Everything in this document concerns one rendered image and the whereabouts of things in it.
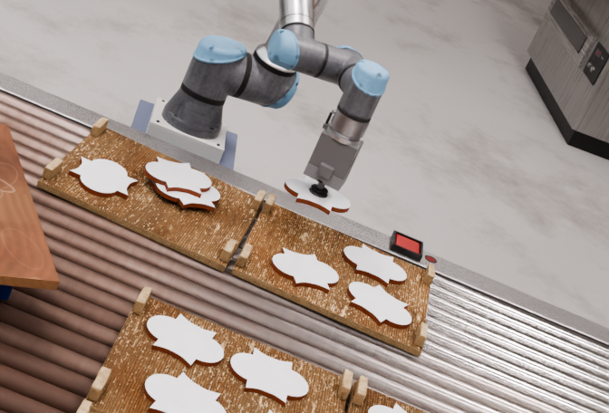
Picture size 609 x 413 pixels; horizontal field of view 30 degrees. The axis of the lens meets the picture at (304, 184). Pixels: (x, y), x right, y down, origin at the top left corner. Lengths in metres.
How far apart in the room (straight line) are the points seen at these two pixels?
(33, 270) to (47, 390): 0.19
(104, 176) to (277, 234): 0.39
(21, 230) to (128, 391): 0.33
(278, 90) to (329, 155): 0.47
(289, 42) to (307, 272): 0.47
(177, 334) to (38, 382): 0.29
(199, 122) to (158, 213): 0.49
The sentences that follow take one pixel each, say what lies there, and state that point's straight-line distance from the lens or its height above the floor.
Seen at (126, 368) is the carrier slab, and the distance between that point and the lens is 1.89.
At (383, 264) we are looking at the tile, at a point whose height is 0.95.
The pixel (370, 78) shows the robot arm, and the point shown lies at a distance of 2.30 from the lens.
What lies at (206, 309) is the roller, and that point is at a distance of 2.14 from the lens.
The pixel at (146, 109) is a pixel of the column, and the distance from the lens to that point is 2.94.
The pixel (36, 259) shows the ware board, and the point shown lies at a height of 1.04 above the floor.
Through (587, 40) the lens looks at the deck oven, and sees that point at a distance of 7.37.
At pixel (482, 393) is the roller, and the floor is 0.92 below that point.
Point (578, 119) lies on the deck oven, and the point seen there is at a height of 0.19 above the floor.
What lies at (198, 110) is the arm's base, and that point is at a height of 0.98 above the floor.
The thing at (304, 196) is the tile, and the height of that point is 1.05.
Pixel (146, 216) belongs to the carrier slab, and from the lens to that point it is 2.31.
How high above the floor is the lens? 2.04
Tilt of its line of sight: 24 degrees down
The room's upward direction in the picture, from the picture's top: 24 degrees clockwise
